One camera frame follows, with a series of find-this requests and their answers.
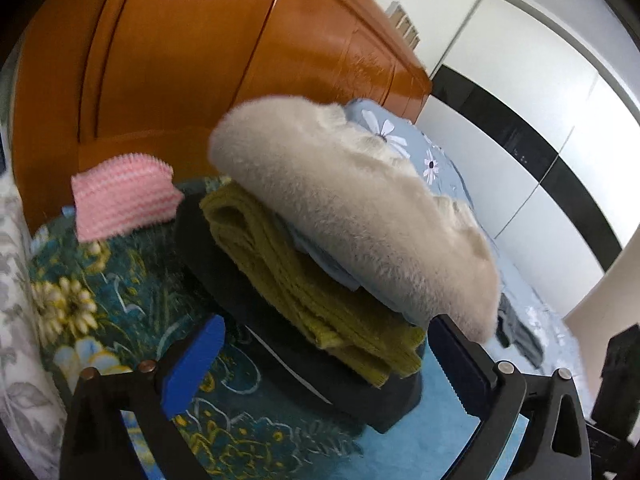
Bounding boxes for teal floral bed sheet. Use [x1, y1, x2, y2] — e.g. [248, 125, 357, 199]
[29, 178, 477, 479]

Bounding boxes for grey-blue floral duvet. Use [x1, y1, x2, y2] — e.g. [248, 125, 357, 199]
[345, 99, 593, 414]

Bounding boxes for light blue folded garment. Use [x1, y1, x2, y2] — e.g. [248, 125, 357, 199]
[284, 222, 360, 292]

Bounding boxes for white grey-leaf pillow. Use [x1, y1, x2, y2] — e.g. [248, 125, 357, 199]
[1, 122, 66, 479]

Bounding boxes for grey folded garment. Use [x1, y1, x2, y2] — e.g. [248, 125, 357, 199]
[496, 294, 544, 370]

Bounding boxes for black folded garment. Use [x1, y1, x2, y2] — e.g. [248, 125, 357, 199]
[175, 191, 422, 434]

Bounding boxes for pink knitted garment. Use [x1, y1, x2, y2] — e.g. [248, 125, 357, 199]
[70, 153, 183, 243]

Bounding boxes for white black-striped wardrobe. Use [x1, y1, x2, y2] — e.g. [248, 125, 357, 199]
[418, 0, 639, 315]

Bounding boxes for olive yellow knitted garment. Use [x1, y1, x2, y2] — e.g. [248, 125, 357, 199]
[200, 182, 425, 388]

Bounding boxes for boxes above headboard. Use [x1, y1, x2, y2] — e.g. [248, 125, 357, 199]
[386, 1, 420, 51]

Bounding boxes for orange wooden headboard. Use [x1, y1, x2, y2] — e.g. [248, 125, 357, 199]
[11, 0, 432, 229]

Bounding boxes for beige fuzzy cartoon sweater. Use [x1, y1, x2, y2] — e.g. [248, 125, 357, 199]
[208, 96, 500, 344]

